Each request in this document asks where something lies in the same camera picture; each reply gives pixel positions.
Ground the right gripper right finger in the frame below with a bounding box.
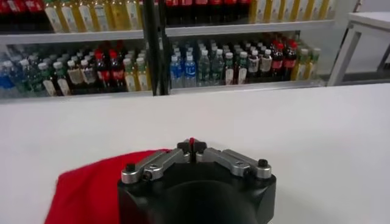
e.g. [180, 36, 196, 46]
[193, 138, 272, 180]

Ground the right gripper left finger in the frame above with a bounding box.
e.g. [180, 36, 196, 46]
[121, 138, 194, 185]

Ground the red t-shirt with bear print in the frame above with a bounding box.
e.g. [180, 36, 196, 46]
[44, 137, 196, 224]

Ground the small yellow juice bottle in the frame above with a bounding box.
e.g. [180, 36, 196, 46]
[306, 47, 321, 80]
[294, 48, 309, 82]
[135, 57, 150, 91]
[122, 57, 137, 93]

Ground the blue-label water bottle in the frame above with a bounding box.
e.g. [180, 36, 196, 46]
[183, 54, 197, 88]
[0, 60, 12, 99]
[169, 54, 183, 89]

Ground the small tea bottle white label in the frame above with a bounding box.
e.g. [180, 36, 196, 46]
[52, 61, 71, 97]
[37, 62, 55, 97]
[224, 52, 236, 86]
[236, 51, 249, 85]

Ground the clear green-label water bottle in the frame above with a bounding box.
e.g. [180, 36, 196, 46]
[197, 49, 211, 88]
[210, 48, 225, 87]
[10, 60, 27, 98]
[24, 60, 40, 97]

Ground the small dark bottle beige label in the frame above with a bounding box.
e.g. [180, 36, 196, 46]
[260, 48, 273, 83]
[247, 49, 260, 83]
[66, 60, 83, 94]
[80, 59, 97, 94]

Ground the small red-capped cola bottle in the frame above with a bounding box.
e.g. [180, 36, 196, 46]
[283, 41, 297, 82]
[271, 43, 284, 82]
[108, 50, 125, 92]
[94, 50, 110, 93]

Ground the glass beverage display fridge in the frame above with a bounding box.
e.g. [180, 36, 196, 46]
[158, 0, 345, 94]
[0, 0, 159, 103]

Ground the white side table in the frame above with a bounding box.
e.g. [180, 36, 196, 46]
[327, 11, 390, 88]

